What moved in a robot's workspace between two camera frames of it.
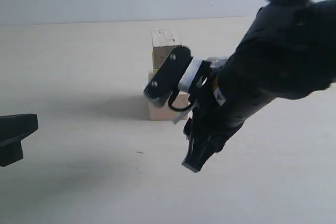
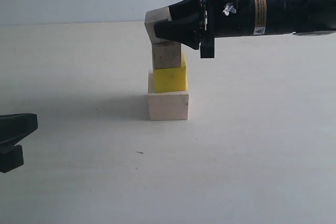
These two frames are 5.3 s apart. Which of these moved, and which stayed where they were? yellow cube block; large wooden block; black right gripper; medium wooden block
Moved: black right gripper; yellow cube block
Stayed: medium wooden block; large wooden block
